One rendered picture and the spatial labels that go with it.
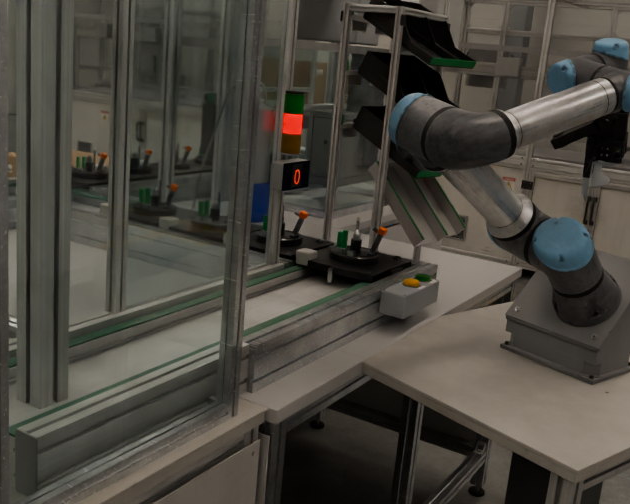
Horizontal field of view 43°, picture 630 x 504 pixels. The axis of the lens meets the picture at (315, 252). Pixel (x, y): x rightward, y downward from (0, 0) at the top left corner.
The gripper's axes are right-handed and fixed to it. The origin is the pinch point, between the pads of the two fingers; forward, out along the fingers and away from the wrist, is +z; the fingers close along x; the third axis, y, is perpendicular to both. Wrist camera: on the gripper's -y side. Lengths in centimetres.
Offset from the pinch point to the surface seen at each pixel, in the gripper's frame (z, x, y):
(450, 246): 215, 353, -154
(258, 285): 19, -39, -71
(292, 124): -16, -17, -70
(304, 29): -6, 118, -139
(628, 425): 28, -49, 19
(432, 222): 28, 25, -49
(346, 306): 17, -44, -44
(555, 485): 27, -72, 10
